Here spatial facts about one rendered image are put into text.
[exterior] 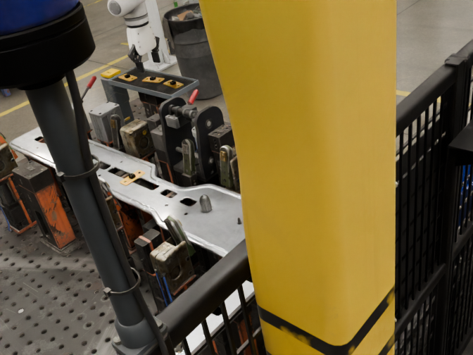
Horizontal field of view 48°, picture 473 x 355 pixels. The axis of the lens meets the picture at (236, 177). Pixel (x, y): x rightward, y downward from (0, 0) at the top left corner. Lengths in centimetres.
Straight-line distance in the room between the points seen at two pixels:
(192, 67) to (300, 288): 414
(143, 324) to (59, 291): 148
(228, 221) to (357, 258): 104
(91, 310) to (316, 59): 153
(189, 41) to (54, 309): 299
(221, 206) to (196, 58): 306
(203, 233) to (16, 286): 82
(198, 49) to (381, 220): 407
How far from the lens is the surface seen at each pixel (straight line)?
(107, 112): 200
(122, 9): 184
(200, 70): 453
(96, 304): 179
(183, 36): 442
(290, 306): 47
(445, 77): 80
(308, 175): 36
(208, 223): 146
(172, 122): 171
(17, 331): 184
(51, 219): 199
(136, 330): 42
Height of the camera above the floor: 187
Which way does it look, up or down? 33 degrees down
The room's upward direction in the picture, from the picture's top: 11 degrees counter-clockwise
